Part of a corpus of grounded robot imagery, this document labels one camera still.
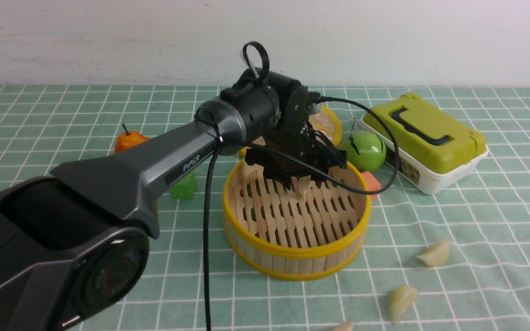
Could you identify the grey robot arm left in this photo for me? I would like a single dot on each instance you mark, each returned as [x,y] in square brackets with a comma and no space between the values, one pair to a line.
[75,242]

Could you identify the green cube block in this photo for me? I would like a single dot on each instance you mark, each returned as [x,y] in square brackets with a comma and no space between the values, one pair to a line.
[185,189]

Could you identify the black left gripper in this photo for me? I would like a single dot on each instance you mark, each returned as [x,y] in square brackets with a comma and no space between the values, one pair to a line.
[287,155]

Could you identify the orange cube block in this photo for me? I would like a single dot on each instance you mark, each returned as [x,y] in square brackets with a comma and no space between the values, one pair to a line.
[372,183]

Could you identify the woven bamboo steamer lid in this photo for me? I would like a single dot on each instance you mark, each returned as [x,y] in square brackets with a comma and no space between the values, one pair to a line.
[328,123]

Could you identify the green checkered tablecloth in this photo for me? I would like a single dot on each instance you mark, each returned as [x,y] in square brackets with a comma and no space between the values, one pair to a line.
[483,286]

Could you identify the bamboo steamer tray yellow rim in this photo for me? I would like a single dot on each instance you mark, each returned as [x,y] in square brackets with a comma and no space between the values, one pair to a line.
[282,236]

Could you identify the orange red pear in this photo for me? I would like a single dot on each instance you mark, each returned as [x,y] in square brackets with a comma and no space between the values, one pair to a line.
[128,139]

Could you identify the green apple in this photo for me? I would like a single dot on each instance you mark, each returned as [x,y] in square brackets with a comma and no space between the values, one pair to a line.
[364,149]

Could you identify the pale green dumpling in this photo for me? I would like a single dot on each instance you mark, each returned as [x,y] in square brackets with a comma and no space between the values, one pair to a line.
[399,301]

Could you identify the white dumpling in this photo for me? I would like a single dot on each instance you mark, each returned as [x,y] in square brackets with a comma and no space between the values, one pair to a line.
[436,255]
[302,185]

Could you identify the green lidded white box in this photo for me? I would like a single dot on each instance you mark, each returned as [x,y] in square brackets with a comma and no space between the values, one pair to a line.
[435,150]

